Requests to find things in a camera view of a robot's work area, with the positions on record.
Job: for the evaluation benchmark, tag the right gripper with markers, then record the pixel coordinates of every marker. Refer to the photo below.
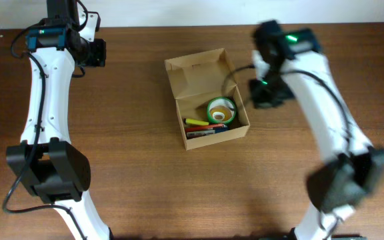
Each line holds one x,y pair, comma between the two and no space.
261,100

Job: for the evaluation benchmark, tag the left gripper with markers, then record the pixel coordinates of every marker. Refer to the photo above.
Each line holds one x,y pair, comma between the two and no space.
99,58

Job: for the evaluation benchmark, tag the green tape roll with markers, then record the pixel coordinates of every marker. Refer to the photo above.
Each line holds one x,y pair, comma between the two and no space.
222,101

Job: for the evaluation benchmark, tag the small yellow tape roll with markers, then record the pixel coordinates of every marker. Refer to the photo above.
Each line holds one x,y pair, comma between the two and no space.
220,114

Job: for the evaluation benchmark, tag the orange utility knife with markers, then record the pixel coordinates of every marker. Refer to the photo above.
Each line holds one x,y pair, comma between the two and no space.
206,127

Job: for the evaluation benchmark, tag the brown cardboard box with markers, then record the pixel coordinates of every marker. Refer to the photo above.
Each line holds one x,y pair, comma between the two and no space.
195,80

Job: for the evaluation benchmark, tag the yellow highlighter marker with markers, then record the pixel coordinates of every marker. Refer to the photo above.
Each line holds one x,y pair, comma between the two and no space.
195,122

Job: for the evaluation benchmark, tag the blue whiteboard marker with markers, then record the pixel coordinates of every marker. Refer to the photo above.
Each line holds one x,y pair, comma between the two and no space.
221,129

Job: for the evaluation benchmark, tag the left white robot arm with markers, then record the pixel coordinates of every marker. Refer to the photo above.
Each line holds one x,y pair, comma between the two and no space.
59,48

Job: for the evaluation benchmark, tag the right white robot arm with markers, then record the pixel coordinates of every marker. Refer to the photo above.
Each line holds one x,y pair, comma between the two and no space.
291,65

